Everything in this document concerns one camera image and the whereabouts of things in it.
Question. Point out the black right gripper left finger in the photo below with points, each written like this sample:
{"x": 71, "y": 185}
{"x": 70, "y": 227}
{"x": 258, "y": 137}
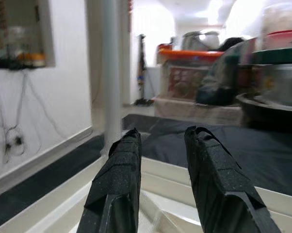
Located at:
{"x": 117, "y": 182}

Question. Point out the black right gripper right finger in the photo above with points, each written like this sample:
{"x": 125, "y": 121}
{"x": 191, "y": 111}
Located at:
{"x": 216, "y": 184}

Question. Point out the white plastic table leg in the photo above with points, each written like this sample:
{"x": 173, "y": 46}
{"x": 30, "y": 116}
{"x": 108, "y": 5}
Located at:
{"x": 111, "y": 72}

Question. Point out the white plastic children table top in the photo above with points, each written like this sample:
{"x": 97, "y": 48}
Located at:
{"x": 165, "y": 184}

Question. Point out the beige table cover cloth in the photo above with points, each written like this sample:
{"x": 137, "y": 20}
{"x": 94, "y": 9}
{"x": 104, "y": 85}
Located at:
{"x": 197, "y": 110}

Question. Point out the black wok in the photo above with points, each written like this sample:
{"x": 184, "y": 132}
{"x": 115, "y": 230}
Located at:
{"x": 269, "y": 114}

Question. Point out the black bag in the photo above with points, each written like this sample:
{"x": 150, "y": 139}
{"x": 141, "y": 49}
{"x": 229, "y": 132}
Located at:
{"x": 218, "y": 82}

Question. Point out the black power adapter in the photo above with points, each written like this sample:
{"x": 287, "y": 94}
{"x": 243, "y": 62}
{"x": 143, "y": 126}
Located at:
{"x": 19, "y": 141}

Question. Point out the white chest appliance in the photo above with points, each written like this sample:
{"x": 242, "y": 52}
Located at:
{"x": 154, "y": 80}

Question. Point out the clear storage box orange lid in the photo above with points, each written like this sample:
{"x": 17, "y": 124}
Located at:
{"x": 184, "y": 72}

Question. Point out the clear container with green lid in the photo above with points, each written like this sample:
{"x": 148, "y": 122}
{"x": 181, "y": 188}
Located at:
{"x": 277, "y": 70}

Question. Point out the black cap with yellow print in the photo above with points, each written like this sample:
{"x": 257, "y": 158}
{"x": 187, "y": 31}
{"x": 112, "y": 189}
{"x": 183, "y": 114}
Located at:
{"x": 232, "y": 43}

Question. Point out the large stainless steel pot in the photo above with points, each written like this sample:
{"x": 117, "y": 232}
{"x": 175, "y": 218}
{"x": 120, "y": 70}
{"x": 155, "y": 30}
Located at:
{"x": 201, "y": 40}

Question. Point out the white bucket with orange lid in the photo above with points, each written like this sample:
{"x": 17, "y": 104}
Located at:
{"x": 32, "y": 58}

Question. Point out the pink plastic container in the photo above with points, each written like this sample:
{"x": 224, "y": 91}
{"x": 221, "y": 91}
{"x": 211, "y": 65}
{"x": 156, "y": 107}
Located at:
{"x": 284, "y": 38}

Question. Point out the black router with antennas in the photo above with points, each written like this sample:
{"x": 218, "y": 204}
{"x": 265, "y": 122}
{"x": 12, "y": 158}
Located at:
{"x": 5, "y": 61}

